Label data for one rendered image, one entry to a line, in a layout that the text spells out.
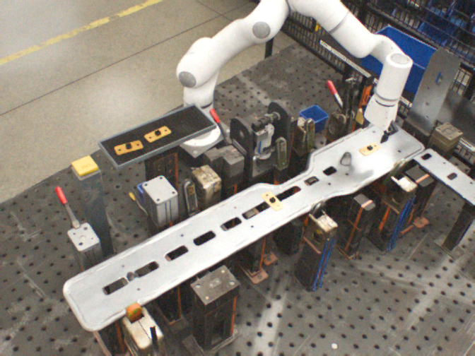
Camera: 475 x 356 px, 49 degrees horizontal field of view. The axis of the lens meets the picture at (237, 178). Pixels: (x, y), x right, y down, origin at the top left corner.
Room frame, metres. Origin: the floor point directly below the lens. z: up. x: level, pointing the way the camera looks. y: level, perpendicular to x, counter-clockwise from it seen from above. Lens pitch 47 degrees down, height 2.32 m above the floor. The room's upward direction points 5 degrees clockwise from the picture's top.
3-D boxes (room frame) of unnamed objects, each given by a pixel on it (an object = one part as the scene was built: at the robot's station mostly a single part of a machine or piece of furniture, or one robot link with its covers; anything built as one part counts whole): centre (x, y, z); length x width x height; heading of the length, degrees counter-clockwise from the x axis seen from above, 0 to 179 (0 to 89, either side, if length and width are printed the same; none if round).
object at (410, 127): (1.61, -0.69, 0.85); 0.12 x 0.03 x 0.30; 40
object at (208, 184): (1.17, 0.10, 0.89); 0.13 x 0.11 x 0.38; 40
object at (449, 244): (1.26, -0.84, 0.84); 0.11 x 0.06 x 0.29; 40
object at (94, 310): (1.14, -0.11, 1.00); 1.38 x 0.22 x 0.02; 130
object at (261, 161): (1.38, -0.07, 0.94); 0.18 x 0.13 x 0.49; 130
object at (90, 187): (1.10, 0.47, 0.92); 0.08 x 0.08 x 0.44; 40
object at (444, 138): (1.53, -0.78, 0.88); 0.08 x 0.08 x 0.36; 40
